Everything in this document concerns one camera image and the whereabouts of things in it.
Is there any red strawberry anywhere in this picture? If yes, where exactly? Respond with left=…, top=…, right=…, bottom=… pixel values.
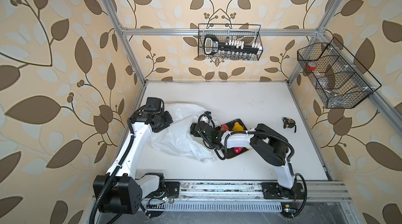
left=220, top=124, right=230, bottom=131
left=233, top=147, right=243, bottom=153

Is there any white plastic bag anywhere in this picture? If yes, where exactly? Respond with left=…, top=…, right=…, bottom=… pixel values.
left=150, top=103, right=215, bottom=163

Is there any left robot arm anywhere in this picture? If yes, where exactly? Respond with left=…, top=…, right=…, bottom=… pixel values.
left=89, top=110, right=173, bottom=224

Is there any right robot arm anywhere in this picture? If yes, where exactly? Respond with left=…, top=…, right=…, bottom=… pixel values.
left=190, top=111, right=308, bottom=219

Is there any black tray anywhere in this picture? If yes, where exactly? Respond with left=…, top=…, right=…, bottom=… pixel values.
left=219, top=119, right=251, bottom=159

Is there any black yellow tape measure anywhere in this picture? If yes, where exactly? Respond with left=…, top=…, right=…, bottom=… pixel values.
left=282, top=117, right=297, bottom=133

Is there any black socket tool set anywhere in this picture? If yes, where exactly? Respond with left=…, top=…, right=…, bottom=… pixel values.
left=202, top=35, right=263, bottom=57

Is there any red item in basket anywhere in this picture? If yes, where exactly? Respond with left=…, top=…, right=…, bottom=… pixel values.
left=306, top=62, right=317, bottom=73

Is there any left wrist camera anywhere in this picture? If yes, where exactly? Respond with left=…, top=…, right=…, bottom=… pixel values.
left=144, top=97, right=164, bottom=113

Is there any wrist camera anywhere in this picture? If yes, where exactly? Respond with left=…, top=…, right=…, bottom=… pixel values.
left=144, top=97, right=164, bottom=113
left=201, top=115, right=213, bottom=124

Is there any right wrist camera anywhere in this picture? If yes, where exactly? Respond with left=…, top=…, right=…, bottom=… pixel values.
left=201, top=115, right=213, bottom=124

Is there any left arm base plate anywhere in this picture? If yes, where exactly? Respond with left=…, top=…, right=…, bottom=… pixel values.
left=147, top=181, right=180, bottom=198

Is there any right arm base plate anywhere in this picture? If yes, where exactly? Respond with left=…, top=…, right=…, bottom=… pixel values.
left=261, top=182, right=306, bottom=201

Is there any rear black wire basket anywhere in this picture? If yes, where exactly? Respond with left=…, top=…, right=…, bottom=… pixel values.
left=197, top=23, right=263, bottom=61

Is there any side black wire basket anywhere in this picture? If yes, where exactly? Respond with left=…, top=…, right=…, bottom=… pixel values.
left=297, top=38, right=382, bottom=109

